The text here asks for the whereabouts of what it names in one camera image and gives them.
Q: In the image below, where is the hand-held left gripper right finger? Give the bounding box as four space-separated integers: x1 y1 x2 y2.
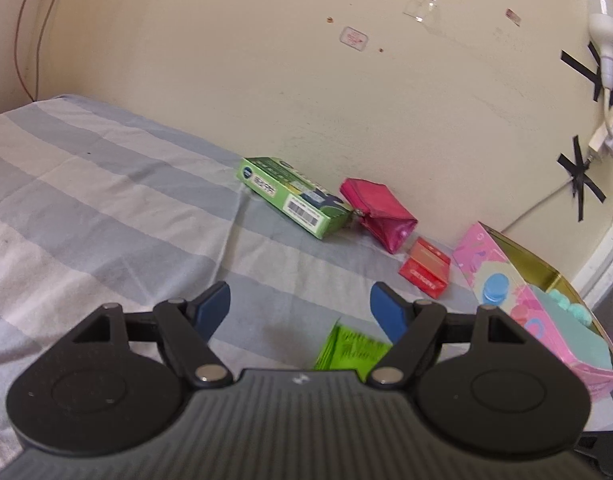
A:
369 281 532 388

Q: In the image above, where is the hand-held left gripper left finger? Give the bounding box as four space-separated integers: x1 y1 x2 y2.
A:
69 281 232 389

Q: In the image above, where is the small red box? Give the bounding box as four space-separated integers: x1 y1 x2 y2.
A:
399 237 452 298

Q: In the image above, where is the green packet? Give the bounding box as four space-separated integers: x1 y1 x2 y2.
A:
314 317 393 372

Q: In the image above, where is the magenta pouch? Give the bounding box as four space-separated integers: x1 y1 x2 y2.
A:
339 178 418 254

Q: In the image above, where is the mint green pencil case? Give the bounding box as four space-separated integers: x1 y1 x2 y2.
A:
529 285 613 371

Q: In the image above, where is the pink biscuit tin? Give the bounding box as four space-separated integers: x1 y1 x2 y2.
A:
451 221 613 403

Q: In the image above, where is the long green box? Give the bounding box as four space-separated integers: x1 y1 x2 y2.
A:
236 156 355 240

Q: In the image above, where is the teal plush toy keychain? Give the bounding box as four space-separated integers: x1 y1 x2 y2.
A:
549 287 595 331

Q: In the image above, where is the striped bedsheet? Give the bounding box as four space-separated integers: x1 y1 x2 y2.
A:
0 94 487 480

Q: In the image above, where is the large black tape cross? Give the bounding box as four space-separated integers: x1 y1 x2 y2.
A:
557 135 607 222

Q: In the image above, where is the clear tape piece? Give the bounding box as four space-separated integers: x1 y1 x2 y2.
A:
403 0 438 24

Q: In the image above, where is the small black tape cross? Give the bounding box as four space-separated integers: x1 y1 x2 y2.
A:
561 41 613 102

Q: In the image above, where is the white wall cable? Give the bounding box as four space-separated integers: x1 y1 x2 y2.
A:
499 180 575 233

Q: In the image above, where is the white window frame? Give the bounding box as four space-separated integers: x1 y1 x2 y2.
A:
571 230 613 311

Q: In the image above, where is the clear wall sticker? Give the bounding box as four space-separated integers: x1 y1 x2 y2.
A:
339 26 368 52

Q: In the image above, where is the white switch adapter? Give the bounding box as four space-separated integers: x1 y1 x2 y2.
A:
587 125 613 162

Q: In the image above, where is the thin wall cable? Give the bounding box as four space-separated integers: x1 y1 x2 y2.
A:
14 0 42 103
34 0 70 103

